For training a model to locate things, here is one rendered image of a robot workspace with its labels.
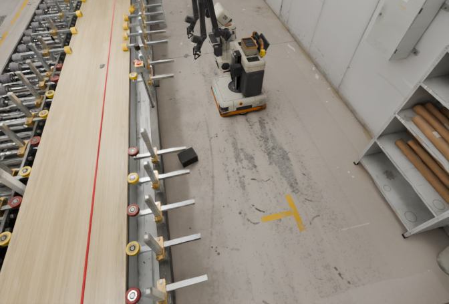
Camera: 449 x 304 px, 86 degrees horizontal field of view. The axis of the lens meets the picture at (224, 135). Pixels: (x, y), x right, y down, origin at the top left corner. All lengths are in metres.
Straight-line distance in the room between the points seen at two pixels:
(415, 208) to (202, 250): 2.16
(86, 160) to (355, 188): 2.70
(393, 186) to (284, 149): 1.20
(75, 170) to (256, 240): 1.72
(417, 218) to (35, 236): 3.19
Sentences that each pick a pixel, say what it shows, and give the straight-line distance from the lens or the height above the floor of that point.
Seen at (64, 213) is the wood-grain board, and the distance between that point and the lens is 2.01.
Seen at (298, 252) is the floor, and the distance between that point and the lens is 2.64.
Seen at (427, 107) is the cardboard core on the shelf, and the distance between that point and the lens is 2.81.
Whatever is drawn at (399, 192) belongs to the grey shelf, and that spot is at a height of 0.14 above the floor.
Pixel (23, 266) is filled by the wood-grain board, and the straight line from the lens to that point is 2.01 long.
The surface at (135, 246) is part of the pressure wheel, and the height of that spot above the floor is 0.90.
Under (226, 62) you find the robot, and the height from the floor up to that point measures 0.78.
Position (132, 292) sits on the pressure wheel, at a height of 0.90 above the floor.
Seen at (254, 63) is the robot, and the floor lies 0.81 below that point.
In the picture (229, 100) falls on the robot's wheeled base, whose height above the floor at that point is 0.28.
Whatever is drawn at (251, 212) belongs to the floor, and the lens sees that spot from 2.67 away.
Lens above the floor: 2.49
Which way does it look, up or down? 52 degrees down
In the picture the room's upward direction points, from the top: 1 degrees counter-clockwise
